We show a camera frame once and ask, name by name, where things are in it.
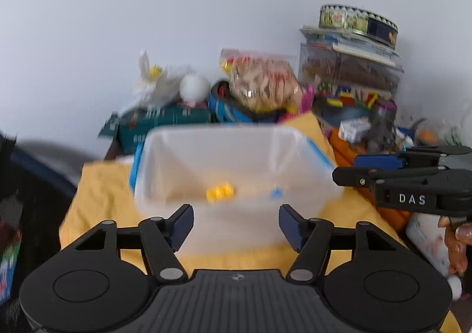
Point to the person's right hand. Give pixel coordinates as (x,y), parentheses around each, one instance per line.
(455,248)

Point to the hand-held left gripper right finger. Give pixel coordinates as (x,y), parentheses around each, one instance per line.
(289,224)

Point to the dark green package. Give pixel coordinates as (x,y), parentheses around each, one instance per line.
(166,119)

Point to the yellow cloth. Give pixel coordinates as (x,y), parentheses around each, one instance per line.
(103,189)

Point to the tub of colourful toy bricks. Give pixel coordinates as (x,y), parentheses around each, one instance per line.
(343,111)

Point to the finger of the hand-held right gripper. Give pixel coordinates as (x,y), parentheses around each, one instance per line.
(354,176)
(376,162)

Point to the clear plastic box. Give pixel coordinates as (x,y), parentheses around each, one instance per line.
(350,71)

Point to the pink item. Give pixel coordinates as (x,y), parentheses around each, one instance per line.
(306,100)

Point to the small white box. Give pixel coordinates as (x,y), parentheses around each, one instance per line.
(352,130)

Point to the stack of booklets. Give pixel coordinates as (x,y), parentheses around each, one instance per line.
(350,43)

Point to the small light blue brick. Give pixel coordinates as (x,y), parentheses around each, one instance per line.
(276,194)

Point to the clear snack bag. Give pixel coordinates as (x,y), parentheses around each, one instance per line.
(261,85)

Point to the round printed tin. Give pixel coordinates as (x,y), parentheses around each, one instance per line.
(354,21)

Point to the yellow toy brick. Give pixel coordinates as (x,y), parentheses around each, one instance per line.
(220,192)

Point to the purple lidded container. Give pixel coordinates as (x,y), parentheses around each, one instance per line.
(386,107)

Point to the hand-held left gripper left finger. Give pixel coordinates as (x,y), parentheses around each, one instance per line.
(182,224)

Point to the white plastic bag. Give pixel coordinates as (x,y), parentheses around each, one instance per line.
(158,87)

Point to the blue black patterned pouch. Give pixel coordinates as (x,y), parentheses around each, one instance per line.
(221,108)

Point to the white patterned package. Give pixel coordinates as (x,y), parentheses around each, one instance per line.
(424,237)

